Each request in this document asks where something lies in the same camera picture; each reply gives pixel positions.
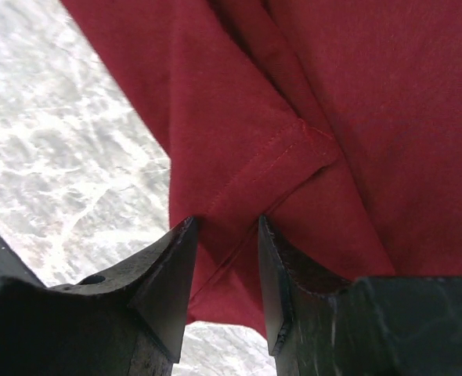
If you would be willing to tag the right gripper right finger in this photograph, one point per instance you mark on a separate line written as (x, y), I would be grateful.
(318, 323)

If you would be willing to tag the dark red t-shirt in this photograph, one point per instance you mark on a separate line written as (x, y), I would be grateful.
(341, 121)

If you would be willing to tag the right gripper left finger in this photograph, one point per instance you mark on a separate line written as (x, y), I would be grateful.
(128, 319)

